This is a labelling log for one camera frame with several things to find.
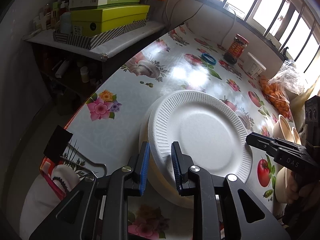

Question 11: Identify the white foam plate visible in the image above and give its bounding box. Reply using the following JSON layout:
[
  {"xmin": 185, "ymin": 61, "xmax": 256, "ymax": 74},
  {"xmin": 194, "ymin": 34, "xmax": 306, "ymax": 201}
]
[
  {"xmin": 148, "ymin": 90, "xmax": 252, "ymax": 185},
  {"xmin": 138, "ymin": 97, "xmax": 193, "ymax": 209}
]

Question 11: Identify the right hand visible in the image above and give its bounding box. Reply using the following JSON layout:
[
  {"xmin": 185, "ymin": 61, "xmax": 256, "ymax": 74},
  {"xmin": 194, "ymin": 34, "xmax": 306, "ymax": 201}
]
[{"xmin": 286, "ymin": 171, "xmax": 319, "ymax": 209}]

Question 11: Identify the floral plastic tablecloth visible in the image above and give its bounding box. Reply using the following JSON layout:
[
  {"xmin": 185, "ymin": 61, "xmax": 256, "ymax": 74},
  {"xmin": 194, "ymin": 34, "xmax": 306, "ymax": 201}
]
[{"xmin": 39, "ymin": 23, "xmax": 296, "ymax": 240}]

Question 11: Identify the bag of oranges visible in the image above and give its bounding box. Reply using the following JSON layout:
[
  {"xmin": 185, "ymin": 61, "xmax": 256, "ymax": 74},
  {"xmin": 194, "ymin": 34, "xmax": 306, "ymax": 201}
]
[{"xmin": 259, "ymin": 60, "xmax": 306, "ymax": 119}]

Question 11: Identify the white plastic tub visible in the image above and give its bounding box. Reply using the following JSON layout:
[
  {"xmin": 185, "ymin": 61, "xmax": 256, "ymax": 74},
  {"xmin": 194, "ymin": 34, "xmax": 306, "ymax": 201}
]
[{"xmin": 242, "ymin": 52, "xmax": 266, "ymax": 79}]

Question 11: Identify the black binder clip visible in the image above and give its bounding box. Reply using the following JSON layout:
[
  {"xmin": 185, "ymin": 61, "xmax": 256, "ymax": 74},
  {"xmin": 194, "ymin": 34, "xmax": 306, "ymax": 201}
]
[{"xmin": 43, "ymin": 125, "xmax": 73, "ymax": 164}]

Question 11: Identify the chili sauce jar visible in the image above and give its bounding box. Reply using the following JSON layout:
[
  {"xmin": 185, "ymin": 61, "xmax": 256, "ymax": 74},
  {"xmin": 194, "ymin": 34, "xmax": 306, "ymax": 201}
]
[{"xmin": 223, "ymin": 34, "xmax": 249, "ymax": 64}]

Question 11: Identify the grey side shelf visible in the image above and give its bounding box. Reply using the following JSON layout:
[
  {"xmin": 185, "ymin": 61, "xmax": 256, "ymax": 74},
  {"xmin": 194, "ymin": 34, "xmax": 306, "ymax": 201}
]
[{"xmin": 27, "ymin": 20, "xmax": 164, "ymax": 61}]

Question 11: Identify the striped black white tray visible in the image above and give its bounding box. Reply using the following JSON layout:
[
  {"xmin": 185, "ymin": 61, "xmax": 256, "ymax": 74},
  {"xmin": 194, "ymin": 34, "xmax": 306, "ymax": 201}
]
[{"xmin": 53, "ymin": 20, "xmax": 147, "ymax": 50}]

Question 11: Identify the window with bars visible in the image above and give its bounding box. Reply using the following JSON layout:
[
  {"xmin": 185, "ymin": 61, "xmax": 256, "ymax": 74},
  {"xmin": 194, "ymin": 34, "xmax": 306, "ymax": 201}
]
[{"xmin": 214, "ymin": 0, "xmax": 319, "ymax": 74}]

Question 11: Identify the yellow-green box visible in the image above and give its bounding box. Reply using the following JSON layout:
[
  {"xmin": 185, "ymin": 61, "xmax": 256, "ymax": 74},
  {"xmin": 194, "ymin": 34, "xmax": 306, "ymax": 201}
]
[{"xmin": 71, "ymin": 4, "xmax": 150, "ymax": 37}]

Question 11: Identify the white green flat box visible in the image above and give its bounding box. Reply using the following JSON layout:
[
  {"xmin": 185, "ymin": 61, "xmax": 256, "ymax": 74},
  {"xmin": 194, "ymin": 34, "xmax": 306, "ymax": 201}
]
[{"xmin": 69, "ymin": 0, "xmax": 140, "ymax": 10}]

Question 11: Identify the blue ring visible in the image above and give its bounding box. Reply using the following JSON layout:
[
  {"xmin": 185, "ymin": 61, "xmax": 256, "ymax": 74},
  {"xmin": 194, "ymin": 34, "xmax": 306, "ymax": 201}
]
[{"xmin": 201, "ymin": 53, "xmax": 217, "ymax": 66}]

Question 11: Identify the white power cable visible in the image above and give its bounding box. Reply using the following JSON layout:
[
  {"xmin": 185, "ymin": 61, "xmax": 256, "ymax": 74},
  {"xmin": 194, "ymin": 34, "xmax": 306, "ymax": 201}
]
[{"xmin": 162, "ymin": 0, "xmax": 237, "ymax": 46}]

